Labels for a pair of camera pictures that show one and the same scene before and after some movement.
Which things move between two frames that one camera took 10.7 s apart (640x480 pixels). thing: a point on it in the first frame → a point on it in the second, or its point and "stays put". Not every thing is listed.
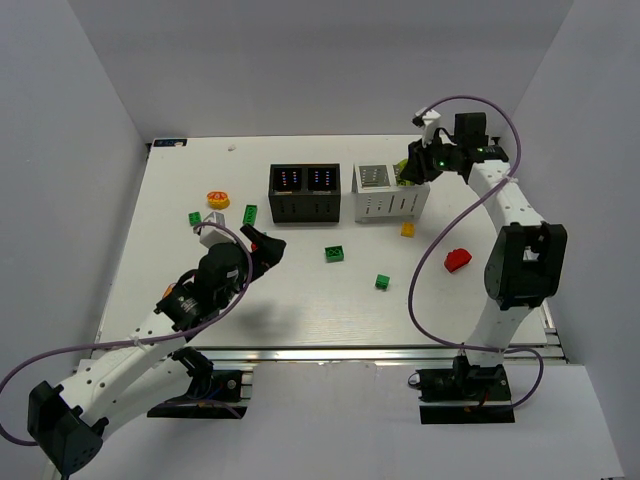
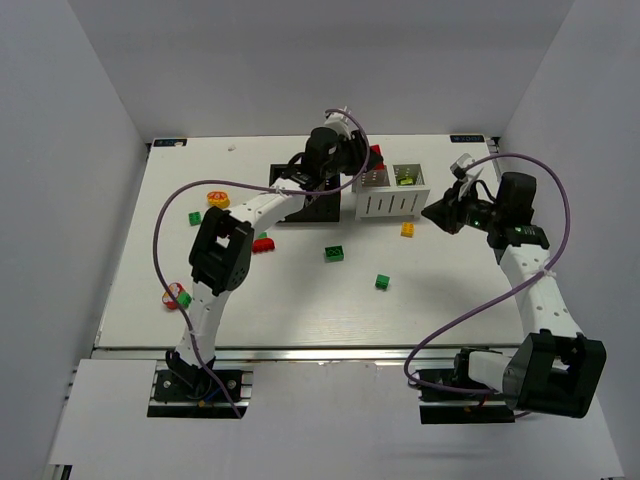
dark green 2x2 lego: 334,253 stays put
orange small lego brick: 408,229 stays put
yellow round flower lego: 218,200 stays put
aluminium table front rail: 333,354 stays put
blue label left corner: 169,142 stays put
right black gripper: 417,163 → 454,208
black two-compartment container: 305,192 stays put
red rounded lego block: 456,259 → 376,157
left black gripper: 252,252 → 357,151
